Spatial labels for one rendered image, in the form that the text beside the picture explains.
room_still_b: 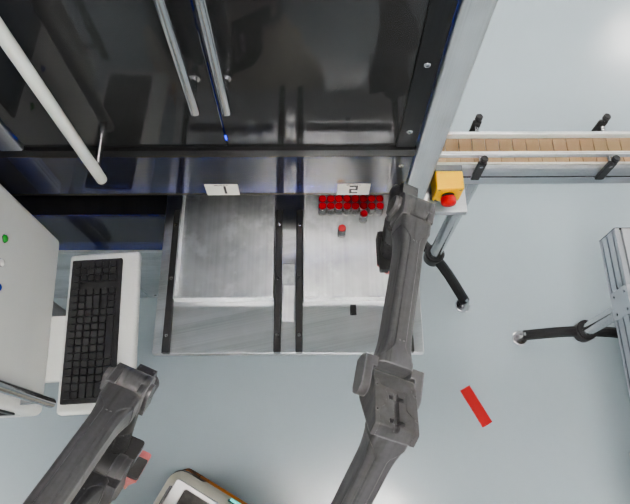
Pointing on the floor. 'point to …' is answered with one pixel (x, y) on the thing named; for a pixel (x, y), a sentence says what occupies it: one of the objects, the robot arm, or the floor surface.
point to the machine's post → (449, 86)
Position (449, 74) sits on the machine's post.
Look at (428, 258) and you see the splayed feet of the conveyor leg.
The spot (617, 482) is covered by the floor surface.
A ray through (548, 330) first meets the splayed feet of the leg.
